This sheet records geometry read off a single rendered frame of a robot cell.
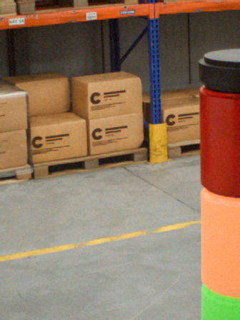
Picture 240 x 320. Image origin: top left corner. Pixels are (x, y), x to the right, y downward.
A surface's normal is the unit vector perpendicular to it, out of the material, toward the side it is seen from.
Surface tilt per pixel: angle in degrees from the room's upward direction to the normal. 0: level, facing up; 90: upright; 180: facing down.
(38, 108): 92
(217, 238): 90
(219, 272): 90
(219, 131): 90
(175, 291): 0
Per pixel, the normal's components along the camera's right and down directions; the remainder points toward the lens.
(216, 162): -0.72, 0.22
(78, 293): -0.04, -0.96
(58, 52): 0.40, 0.23
